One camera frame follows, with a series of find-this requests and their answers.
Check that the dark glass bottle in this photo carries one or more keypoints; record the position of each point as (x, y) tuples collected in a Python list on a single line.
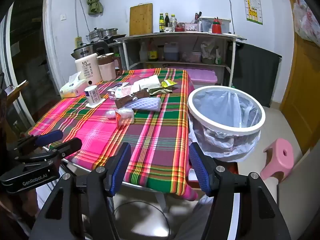
[(167, 20)]

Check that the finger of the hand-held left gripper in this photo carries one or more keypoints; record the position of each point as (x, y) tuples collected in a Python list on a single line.
[(50, 136), (70, 147)]

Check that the red thermos bottle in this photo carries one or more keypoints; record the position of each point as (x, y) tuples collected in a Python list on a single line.
[(217, 27)]

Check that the steel pot with lid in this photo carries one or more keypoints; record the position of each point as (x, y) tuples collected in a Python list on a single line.
[(110, 32)]

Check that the person's grey trouser leg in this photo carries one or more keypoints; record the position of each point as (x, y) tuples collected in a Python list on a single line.
[(190, 220)]

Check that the clear plastic bin liner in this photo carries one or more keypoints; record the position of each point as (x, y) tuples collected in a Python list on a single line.
[(220, 105)]

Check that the pink lidded storage box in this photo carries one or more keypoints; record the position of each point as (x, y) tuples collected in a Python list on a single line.
[(197, 76)]

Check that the white insulated water dispenser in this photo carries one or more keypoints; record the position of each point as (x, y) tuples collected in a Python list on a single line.
[(87, 67)]

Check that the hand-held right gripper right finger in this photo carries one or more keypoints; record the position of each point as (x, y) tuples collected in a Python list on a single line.
[(200, 171)]

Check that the white foam mesh sleeve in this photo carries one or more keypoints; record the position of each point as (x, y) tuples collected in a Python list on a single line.
[(146, 104)]

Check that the pink printed packet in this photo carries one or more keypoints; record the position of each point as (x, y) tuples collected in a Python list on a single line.
[(123, 92)]

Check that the brown crumpled wrapper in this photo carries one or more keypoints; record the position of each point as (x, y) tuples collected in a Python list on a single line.
[(132, 98)]

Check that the white plastic jug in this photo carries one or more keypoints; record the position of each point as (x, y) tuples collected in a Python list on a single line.
[(143, 53)]

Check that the black induction cooker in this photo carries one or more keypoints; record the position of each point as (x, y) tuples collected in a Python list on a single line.
[(113, 38)]

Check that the pink green plaid tablecloth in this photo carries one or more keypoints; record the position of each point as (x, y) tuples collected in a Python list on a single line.
[(155, 140)]

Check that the red lidded jar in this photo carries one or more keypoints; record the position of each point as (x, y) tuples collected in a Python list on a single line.
[(180, 27)]

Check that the white yogurt cup blue label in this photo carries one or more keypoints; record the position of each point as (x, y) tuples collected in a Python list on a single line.
[(93, 95)]

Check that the wooden cutting board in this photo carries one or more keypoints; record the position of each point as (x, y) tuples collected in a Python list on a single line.
[(141, 20)]

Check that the white tissue pack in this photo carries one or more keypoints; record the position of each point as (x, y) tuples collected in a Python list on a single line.
[(71, 88)]

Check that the pink jug brown lid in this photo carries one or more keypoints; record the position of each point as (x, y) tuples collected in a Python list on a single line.
[(107, 68)]

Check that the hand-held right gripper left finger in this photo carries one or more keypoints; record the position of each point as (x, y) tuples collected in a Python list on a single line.
[(120, 171)]

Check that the clear lidded plastic container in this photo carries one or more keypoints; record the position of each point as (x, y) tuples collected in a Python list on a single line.
[(206, 23)]

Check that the white round trash bin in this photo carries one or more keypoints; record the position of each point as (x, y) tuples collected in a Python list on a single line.
[(225, 131)]

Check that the pink plastic stool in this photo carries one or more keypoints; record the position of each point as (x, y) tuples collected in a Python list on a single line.
[(280, 157)]

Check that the green bottle yellow label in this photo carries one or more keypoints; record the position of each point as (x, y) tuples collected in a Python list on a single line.
[(161, 23)]

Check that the white patterned bowl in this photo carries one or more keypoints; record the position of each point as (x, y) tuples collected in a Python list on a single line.
[(169, 29)]

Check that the white plastic food bag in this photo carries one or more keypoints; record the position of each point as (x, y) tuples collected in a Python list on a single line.
[(147, 82)]

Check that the large dark liquid jug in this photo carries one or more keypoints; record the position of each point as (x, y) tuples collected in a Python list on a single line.
[(171, 52)]

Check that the wooden door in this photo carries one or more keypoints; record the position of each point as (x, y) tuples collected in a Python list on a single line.
[(297, 80)]

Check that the hanging plastic bags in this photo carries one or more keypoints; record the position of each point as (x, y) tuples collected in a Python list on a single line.
[(307, 22)]

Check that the pink knife holder with knives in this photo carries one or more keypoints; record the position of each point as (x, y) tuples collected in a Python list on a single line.
[(192, 27)]

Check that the clear plastic food tub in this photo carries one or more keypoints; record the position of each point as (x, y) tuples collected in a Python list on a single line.
[(192, 57)]

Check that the yellow power strip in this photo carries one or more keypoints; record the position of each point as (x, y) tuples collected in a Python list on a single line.
[(78, 42)]

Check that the clear bottle yellow cap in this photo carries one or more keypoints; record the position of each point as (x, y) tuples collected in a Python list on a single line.
[(173, 21)]

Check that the yellow green snack packet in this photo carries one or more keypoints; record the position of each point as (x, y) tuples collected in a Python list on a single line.
[(168, 84)]

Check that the crumpled shelf plastic bags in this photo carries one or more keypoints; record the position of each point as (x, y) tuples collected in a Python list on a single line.
[(208, 50)]

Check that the bottle with yellow label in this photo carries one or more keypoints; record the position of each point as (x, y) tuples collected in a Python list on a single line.
[(152, 53)]

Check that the giraffe wall poster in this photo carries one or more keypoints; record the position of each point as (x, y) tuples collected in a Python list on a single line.
[(252, 2)]

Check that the white metal shelf unit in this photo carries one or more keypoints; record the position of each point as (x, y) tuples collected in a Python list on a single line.
[(175, 35)]

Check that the steel steamer pot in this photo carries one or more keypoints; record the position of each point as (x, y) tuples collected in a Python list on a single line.
[(95, 34)]

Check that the red strawberry drink carton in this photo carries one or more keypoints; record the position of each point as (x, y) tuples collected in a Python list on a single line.
[(125, 118)]

